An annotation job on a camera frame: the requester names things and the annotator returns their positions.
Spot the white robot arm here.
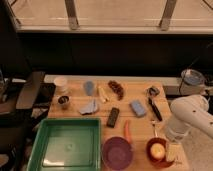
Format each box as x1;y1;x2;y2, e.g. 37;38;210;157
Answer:
165;95;213;142

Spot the green plastic tray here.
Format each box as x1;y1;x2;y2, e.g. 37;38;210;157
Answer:
27;118;101;171

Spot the yellow apple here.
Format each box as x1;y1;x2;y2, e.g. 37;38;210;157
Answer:
150;143;165;160

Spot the orange carrot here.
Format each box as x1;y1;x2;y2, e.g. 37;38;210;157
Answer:
124;120;131;144

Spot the purple bowl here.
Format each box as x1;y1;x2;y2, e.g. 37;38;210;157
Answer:
101;137;133;171

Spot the blue sponge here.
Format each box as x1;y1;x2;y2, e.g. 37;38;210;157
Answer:
130;100;146;117

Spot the black remote control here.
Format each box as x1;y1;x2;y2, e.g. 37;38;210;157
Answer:
107;107;120;128

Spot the blue-lidded round container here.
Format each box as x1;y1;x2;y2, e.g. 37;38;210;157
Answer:
181;69;205;86

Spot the brown grape bunch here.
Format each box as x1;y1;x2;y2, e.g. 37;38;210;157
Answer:
108;80;124;100

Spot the yellow banana piece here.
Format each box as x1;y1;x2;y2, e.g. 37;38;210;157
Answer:
98;86;109;103

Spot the blue folded cloth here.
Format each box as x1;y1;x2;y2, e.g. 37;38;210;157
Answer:
79;100;99;115

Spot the blue cup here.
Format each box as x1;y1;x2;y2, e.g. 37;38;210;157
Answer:
83;81;94;96

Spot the small dark-filled cup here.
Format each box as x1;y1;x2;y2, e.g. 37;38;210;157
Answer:
58;96;70;109

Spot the white cup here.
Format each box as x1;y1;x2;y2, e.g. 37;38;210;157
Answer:
54;76;68;94

